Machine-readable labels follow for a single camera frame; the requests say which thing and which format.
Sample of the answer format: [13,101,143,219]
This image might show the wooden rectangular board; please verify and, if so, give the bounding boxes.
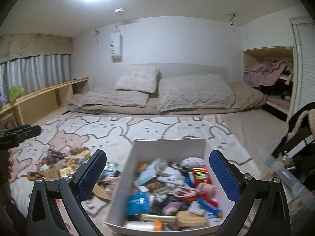
[176,211,207,227]

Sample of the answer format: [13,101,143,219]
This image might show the person left hand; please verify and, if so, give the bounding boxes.
[7,149,14,180]

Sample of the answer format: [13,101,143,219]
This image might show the doll display box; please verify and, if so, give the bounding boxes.
[0,112,17,130]

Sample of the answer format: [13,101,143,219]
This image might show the leaf shaped wooden tray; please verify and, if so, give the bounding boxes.
[92,184,111,203]

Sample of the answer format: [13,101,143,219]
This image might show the wooden carved tag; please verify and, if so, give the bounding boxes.
[44,168,60,181]

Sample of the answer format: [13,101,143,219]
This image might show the red cigarette pack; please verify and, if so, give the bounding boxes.
[192,167,212,186]

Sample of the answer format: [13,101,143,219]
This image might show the wooden bedside shelf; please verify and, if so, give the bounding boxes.
[1,77,89,125]

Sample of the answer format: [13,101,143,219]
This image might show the green plush toy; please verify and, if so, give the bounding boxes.
[8,85,24,103]

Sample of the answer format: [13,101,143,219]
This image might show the bunny print bed blanket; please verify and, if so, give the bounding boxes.
[9,112,262,236]

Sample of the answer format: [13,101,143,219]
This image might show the white yarn ball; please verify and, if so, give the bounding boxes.
[180,157,206,169]

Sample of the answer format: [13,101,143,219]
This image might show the pink scissors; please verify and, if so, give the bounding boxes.
[172,186,201,198]

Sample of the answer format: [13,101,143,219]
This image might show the clear plastic storage bin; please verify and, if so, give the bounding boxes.
[265,156,314,233]

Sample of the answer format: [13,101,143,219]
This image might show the white shoe box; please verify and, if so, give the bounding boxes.
[104,138,237,236]

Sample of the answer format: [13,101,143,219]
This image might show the blue tissue packet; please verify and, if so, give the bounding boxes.
[126,192,149,216]

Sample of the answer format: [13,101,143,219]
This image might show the grey blue curtain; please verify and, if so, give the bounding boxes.
[0,54,70,95]

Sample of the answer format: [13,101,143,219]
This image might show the folded beige quilt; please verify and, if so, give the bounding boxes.
[66,88,149,113]

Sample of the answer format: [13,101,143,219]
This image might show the large beige quilted pillow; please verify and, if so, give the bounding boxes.
[157,74,235,112]

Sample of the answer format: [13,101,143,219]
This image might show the pile of pink clothes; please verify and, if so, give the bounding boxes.
[250,60,293,88]

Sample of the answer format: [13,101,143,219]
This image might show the small fluffy beige pillow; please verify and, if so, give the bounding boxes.
[115,65,160,94]

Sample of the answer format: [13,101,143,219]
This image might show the white hanging sweet bag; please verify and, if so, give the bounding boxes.
[110,31,123,62]

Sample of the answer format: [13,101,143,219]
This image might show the round ceiling smoke detector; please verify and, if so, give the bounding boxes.
[114,8,126,15]

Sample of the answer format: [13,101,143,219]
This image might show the white louvered closet door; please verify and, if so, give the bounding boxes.
[289,17,315,116]

